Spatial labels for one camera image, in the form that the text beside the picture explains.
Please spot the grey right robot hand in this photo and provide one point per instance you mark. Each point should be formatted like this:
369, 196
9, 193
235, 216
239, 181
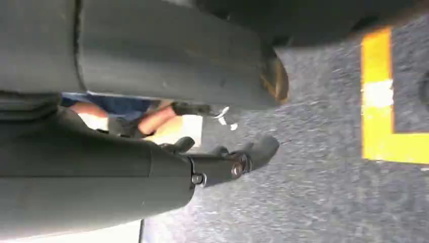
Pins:
134, 53

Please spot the yellow tape marking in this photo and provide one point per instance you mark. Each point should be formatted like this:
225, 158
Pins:
377, 134

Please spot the small white scrap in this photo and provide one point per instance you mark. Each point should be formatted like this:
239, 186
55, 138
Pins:
223, 115

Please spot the person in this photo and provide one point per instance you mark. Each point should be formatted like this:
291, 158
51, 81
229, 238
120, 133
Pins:
156, 120

